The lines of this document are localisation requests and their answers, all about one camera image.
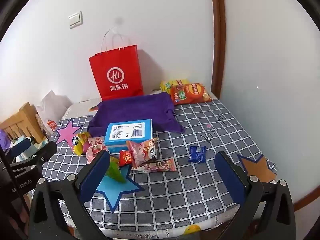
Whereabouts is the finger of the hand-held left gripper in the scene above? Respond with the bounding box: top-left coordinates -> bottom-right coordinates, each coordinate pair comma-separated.
5,138 -> 32,160
5,141 -> 58,178

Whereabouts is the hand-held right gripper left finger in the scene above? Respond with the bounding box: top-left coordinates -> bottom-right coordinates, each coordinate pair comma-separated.
29,150 -> 111,240

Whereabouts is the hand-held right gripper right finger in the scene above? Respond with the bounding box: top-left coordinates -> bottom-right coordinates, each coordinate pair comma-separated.
214,151 -> 297,240

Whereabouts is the green snack packet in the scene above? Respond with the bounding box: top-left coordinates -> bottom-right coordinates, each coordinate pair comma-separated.
105,156 -> 128,183

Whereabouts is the small pink white packet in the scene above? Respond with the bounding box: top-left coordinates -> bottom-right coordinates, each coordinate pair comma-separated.
86,136 -> 109,164

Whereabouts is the yellow and pink snack packet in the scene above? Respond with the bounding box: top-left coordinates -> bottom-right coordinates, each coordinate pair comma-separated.
72,131 -> 91,157

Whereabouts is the blue snack packet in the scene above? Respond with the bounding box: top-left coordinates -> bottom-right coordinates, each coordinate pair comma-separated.
188,146 -> 207,164

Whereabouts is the pink panda snack packet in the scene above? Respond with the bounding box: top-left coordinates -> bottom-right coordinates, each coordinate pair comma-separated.
126,138 -> 158,169

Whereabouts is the light blue plastic box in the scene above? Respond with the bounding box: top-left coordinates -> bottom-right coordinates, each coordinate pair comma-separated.
11,135 -> 33,145

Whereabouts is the purple plush toy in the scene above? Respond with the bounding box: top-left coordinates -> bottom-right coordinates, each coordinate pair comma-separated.
0,129 -> 11,150

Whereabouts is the blue star patch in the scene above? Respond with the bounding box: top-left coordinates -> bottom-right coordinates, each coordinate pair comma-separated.
96,165 -> 145,213

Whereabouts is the orange star patch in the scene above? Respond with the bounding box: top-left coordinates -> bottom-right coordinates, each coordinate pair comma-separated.
237,154 -> 277,183

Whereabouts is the pink star patch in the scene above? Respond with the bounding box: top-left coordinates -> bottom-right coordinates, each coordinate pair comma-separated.
54,118 -> 84,144

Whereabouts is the small red snack packet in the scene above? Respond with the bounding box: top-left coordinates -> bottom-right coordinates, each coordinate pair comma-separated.
119,150 -> 134,167

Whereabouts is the white plastic bag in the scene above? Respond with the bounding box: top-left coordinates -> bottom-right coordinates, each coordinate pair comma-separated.
36,90 -> 73,140

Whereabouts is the blue tissue pack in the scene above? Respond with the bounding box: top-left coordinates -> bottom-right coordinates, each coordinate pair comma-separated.
104,119 -> 153,154

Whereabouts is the long pink snack bar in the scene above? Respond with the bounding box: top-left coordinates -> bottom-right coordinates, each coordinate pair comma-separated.
131,158 -> 177,172

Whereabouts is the purple towel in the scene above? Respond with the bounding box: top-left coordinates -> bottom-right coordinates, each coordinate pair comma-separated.
87,92 -> 185,138

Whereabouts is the orange chips bag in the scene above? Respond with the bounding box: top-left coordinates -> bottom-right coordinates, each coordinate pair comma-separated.
170,83 -> 213,105

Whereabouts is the red paper shopping bag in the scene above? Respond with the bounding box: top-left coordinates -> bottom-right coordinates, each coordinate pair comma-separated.
89,29 -> 144,101

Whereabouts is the yellow chips bag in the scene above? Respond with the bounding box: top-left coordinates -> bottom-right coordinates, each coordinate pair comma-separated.
160,79 -> 190,93

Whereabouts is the brown wooden door frame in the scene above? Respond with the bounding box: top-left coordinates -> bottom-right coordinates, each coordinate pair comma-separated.
209,0 -> 227,100

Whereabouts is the white light switch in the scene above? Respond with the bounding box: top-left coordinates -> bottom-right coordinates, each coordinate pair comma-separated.
68,11 -> 83,29

